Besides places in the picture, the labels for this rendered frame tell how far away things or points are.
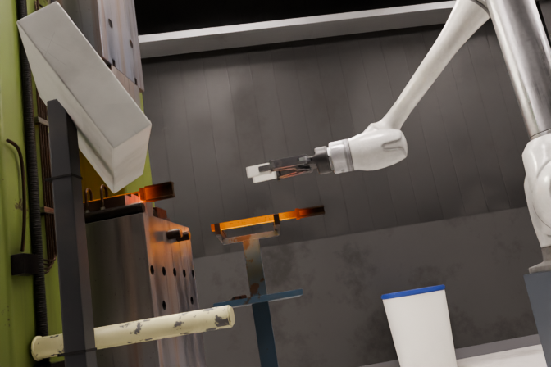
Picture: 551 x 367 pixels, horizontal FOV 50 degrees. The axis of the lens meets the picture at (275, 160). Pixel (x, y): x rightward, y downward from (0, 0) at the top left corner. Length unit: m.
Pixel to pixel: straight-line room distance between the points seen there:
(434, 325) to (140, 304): 3.12
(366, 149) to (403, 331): 2.95
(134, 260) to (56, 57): 0.66
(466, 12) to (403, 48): 3.84
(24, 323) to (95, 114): 0.56
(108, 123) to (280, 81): 4.18
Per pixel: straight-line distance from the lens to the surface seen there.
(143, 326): 1.30
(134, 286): 1.56
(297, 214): 2.08
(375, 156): 1.59
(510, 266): 5.28
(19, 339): 1.40
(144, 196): 1.73
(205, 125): 5.00
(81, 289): 1.13
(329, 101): 5.14
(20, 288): 1.42
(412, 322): 4.39
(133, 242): 1.57
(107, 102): 1.05
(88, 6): 1.81
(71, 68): 1.07
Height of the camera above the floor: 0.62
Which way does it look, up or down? 14 degrees up
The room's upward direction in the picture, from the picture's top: 10 degrees counter-clockwise
